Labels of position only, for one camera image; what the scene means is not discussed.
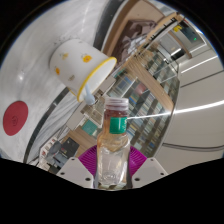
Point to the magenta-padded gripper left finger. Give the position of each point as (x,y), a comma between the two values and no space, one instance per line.
(75,171)

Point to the wide bookshelf full of books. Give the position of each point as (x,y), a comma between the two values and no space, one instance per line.
(146,106)

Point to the flat round red coaster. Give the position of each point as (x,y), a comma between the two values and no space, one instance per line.
(15,118)

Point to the clear bottle with green label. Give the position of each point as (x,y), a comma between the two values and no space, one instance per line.
(112,156)

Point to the dark grey architectural model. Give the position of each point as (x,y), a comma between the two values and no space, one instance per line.
(65,151)

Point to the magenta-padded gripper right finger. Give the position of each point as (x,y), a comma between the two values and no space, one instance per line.
(150,171)

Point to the white stepped architectural model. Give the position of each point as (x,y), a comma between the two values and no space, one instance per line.
(83,115)

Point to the light blue spoon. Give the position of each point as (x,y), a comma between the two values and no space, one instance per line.
(89,96)

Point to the bookshelf behind glass panel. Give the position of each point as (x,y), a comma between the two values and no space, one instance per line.
(163,63)

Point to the white mug with yellow rim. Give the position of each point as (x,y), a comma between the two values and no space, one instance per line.
(76,63)

